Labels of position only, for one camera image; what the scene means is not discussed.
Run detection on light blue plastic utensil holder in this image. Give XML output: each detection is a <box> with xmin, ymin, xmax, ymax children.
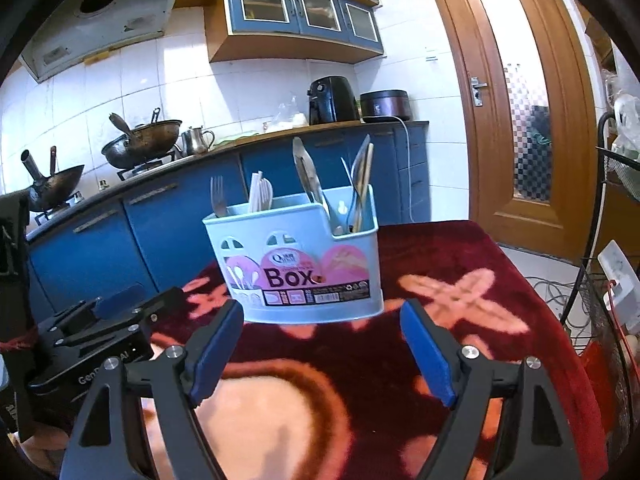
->
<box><xmin>202</xmin><ymin>184</ymin><xmax>386</xmax><ymax>325</ymax></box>

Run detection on white power strip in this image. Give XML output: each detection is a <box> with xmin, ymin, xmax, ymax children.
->
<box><xmin>597</xmin><ymin>240</ymin><xmax>640</xmax><ymax>336</ymax></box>

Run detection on blue glass-door wall cabinet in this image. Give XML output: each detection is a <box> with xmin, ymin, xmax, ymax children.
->
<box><xmin>205</xmin><ymin>0</ymin><xmax>386</xmax><ymax>63</ymax></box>

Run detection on black air fryer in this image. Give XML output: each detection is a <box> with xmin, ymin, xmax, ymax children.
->
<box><xmin>306</xmin><ymin>76</ymin><xmax>359</xmax><ymax>126</ymax></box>

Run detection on metal pitcher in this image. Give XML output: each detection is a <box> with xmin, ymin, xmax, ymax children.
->
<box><xmin>181</xmin><ymin>126</ymin><xmax>216</xmax><ymax>156</ymax></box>

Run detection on large black wok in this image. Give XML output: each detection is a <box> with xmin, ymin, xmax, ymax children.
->
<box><xmin>101</xmin><ymin>107</ymin><xmax>183</xmax><ymax>170</ymax></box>

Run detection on white power cable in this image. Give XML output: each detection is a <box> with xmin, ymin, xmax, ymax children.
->
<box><xmin>390</xmin><ymin>116</ymin><xmax>419</xmax><ymax>223</ymax></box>

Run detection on gas stove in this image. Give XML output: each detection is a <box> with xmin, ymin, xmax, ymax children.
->
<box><xmin>117</xmin><ymin>152</ymin><xmax>183</xmax><ymax>181</ymax></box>

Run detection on white plastic bag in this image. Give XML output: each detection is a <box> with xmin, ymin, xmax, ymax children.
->
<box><xmin>612</xmin><ymin>92</ymin><xmax>640</xmax><ymax>153</ymax></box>

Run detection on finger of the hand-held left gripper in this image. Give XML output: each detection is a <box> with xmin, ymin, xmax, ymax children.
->
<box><xmin>50</xmin><ymin>282</ymin><xmax>147</xmax><ymax>334</ymax></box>
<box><xmin>60</xmin><ymin>287</ymin><xmax>184</xmax><ymax>349</ymax></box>

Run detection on wooden chopstick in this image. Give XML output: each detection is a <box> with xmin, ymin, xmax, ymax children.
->
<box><xmin>361</xmin><ymin>144</ymin><xmax>375</xmax><ymax>233</ymax></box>

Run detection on white plastic fork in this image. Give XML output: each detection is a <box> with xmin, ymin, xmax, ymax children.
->
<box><xmin>248</xmin><ymin>171</ymin><xmax>264</xmax><ymax>212</ymax></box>

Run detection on blue kitchen base cabinets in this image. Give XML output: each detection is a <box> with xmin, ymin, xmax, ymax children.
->
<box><xmin>25</xmin><ymin>122</ymin><xmax>431</xmax><ymax>311</ymax></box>

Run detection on red and pink printed blanket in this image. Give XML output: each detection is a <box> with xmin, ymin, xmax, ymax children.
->
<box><xmin>20</xmin><ymin>220</ymin><xmax>608</xmax><ymax>480</ymax></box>

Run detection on wooden shelf unit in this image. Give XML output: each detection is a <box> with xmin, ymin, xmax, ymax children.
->
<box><xmin>582</xmin><ymin>10</ymin><xmax>617</xmax><ymax>72</ymax></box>

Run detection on wooden door with glass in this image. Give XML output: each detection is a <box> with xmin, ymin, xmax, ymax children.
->
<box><xmin>422</xmin><ymin>0</ymin><xmax>601</xmax><ymax>261</ymax></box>

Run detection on black wire rack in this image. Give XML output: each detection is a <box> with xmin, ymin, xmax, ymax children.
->
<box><xmin>560</xmin><ymin>112</ymin><xmax>640</xmax><ymax>361</ymax></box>

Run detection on grey range hood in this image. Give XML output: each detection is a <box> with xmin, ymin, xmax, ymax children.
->
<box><xmin>20</xmin><ymin>0</ymin><xmax>187</xmax><ymax>83</ymax></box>

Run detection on metal knife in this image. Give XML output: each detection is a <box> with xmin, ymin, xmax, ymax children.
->
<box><xmin>348</xmin><ymin>135</ymin><xmax>372</xmax><ymax>233</ymax></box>

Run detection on grey cables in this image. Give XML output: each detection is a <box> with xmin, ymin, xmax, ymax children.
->
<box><xmin>530</xmin><ymin>275</ymin><xmax>581</xmax><ymax>322</ymax></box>

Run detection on dark rice cooker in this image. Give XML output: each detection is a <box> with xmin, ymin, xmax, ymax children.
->
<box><xmin>360</xmin><ymin>90</ymin><xmax>412</xmax><ymax>123</ymax></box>

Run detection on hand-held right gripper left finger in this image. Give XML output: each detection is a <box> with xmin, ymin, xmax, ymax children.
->
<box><xmin>59</xmin><ymin>299</ymin><xmax>245</xmax><ymax>480</ymax></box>

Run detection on small black wok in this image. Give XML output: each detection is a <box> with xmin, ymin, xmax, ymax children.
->
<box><xmin>20</xmin><ymin>146</ymin><xmax>85</xmax><ymax>212</ymax></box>

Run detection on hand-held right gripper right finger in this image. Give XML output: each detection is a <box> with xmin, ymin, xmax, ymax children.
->
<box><xmin>399</xmin><ymin>298</ymin><xmax>585</xmax><ymax>480</ymax></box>

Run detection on metal spatula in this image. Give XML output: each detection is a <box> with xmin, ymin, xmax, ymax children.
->
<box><xmin>109</xmin><ymin>112</ymin><xmax>137</xmax><ymax>142</ymax></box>

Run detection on dark upright object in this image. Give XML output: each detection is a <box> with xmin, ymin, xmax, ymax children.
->
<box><xmin>0</xmin><ymin>195</ymin><xmax>39</xmax><ymax>438</ymax></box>

